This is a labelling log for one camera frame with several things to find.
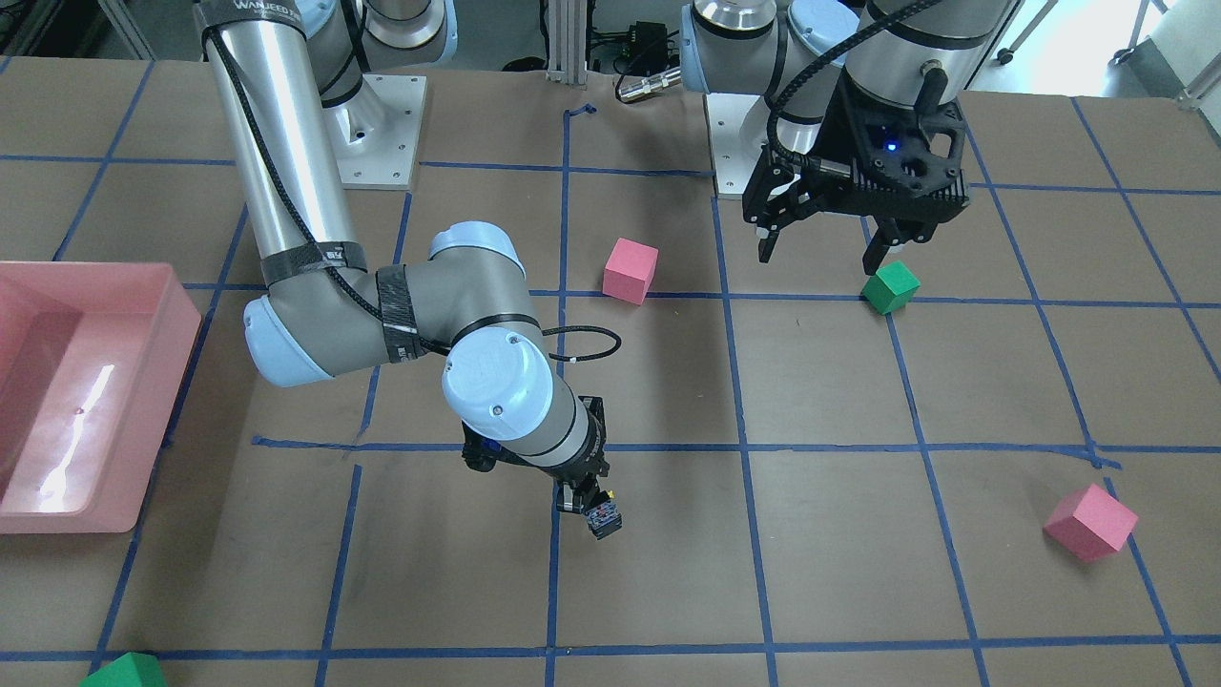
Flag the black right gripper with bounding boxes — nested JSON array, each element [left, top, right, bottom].
[[462, 397, 613, 516]]

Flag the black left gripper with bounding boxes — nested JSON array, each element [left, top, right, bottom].
[[742, 73, 971, 277]]

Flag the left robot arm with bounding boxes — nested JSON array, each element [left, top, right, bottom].
[[680, 1, 1013, 275]]

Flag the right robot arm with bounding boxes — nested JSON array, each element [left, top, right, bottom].
[[195, 1, 621, 536]]

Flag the green cube near base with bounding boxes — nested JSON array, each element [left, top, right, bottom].
[[860, 261, 921, 316]]

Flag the pink cube near base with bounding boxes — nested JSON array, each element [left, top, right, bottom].
[[601, 238, 659, 308]]

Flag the pink cube far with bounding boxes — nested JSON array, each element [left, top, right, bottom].
[[1043, 484, 1139, 563]]

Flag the green cube by bin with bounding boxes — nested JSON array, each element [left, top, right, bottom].
[[79, 653, 168, 687]]

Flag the pink plastic bin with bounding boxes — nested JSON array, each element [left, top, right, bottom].
[[1, 261, 201, 534]]

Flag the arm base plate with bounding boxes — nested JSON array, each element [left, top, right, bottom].
[[324, 74, 427, 192], [705, 93, 769, 199]]

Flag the aluminium frame post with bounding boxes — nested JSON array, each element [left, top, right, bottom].
[[541, 0, 591, 90]]

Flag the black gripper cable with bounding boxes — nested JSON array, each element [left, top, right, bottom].
[[205, 29, 623, 365]]

